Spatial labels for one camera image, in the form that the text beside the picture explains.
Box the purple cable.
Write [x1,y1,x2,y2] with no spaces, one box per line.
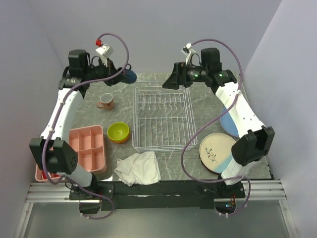
[180,38,251,217]
[42,33,131,220]

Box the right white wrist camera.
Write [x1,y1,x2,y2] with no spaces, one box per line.
[181,43,197,65]

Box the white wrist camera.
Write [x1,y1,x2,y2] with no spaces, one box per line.
[181,43,197,65]
[96,44,113,66]

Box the pink compartment tray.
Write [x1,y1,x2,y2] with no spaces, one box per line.
[45,125,106,182]

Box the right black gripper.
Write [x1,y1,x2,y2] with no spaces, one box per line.
[161,62,208,90]

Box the red item in tray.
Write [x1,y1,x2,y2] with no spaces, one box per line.
[42,171,60,179]

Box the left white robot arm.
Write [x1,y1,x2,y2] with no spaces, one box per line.
[29,50,136,199]

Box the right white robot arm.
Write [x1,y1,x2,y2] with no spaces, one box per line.
[162,44,275,197]

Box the pink printed ceramic mug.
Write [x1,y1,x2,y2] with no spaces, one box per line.
[97,93,114,110]

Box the dark blue ceramic mug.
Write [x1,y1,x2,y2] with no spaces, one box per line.
[122,70,137,84]

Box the yellow-green bowl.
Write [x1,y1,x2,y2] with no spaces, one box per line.
[107,122,130,139]

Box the black base beam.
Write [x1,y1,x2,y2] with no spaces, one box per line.
[68,173,275,214]

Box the aluminium rail frame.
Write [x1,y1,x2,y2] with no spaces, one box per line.
[14,179,299,238]

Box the light blue plate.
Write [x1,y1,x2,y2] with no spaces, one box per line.
[219,113,239,138]

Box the white cloth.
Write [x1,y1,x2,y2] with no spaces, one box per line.
[114,151,161,186]

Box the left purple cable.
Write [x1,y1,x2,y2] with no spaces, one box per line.
[42,33,131,220]

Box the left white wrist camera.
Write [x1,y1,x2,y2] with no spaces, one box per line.
[96,44,113,66]

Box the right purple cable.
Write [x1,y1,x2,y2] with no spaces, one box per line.
[180,38,251,217]

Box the beige blue leaf plate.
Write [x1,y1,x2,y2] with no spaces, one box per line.
[199,133,236,171]

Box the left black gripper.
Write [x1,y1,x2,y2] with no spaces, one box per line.
[84,57,127,87]

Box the white wire dish rack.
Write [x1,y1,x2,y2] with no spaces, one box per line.
[132,81,197,152]

